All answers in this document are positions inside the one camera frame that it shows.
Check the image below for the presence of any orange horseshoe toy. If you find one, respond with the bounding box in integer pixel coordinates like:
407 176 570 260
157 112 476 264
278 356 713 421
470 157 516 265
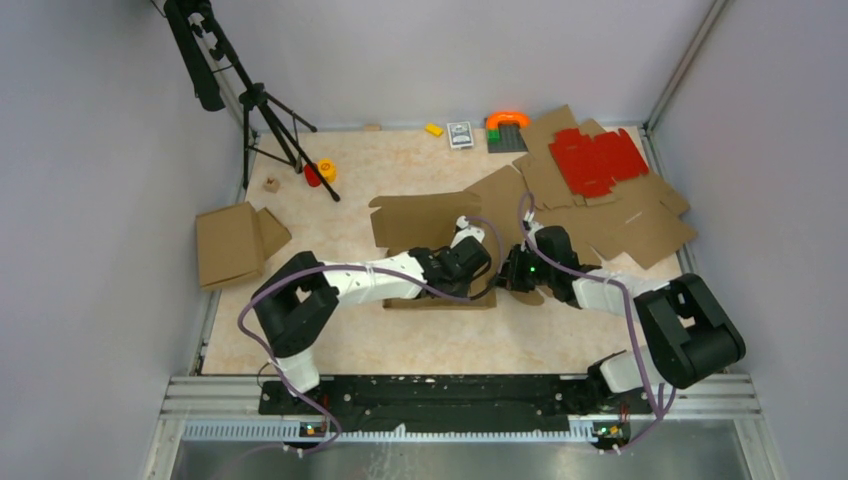
485 111 532 130

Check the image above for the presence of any large brown cardboard sheet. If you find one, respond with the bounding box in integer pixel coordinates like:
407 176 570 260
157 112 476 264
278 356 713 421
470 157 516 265
468 105 697 270

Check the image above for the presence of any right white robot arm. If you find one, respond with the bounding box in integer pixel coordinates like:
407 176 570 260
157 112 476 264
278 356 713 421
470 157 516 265
495 212 747 415

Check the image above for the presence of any small brown cardboard blank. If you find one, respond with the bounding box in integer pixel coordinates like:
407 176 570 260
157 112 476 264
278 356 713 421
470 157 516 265
512 153 619 210

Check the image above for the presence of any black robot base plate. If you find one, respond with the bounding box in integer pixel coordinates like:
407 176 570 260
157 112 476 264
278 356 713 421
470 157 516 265
258 374 651 434

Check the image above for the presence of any purple cable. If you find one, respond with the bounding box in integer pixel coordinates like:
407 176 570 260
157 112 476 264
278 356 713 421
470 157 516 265
516 192 678 455
237 215 506 455

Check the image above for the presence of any red round toy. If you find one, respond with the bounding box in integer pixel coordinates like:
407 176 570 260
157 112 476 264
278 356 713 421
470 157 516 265
303 165 322 188

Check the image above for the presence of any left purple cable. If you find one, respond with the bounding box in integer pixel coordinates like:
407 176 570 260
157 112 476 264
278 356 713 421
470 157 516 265
237 215 506 455

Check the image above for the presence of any yellow small block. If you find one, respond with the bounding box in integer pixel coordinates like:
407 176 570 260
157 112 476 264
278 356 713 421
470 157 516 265
424 123 444 137

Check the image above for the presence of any folded brown cardboard box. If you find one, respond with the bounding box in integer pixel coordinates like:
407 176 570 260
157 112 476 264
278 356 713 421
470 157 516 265
195 202 292 291

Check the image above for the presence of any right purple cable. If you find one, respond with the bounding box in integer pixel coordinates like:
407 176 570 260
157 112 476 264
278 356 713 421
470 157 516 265
516 192 678 455

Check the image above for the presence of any grey lego base plate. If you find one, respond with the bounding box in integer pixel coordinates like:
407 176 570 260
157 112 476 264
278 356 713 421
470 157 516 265
487 125 528 154

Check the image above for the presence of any red flat cardboard blank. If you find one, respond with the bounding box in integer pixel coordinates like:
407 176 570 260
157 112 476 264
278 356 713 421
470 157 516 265
548 128 649 199

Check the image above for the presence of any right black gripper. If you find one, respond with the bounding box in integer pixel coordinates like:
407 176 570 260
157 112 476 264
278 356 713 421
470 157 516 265
489 244 555 293

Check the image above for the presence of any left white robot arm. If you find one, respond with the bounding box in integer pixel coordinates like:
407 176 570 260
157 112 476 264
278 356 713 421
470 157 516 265
249 216 492 414

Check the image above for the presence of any playing card deck box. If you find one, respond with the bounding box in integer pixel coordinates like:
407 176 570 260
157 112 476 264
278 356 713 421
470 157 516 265
446 121 474 150

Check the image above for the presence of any yellow round toy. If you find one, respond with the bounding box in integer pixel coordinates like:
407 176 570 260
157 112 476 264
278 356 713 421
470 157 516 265
318 158 337 184

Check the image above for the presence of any brown cardboard box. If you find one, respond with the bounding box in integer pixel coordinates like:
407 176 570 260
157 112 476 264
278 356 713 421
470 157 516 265
195 202 292 291
368 191 497 311

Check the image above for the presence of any black camera tripod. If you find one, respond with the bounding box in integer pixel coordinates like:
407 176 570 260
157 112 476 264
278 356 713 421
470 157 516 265
153 0 341 202

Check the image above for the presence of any small wooden cube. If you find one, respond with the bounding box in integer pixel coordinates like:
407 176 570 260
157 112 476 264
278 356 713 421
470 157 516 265
262 176 281 193

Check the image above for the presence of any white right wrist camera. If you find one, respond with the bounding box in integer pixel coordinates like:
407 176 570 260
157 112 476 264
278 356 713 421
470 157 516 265
522 210 543 244

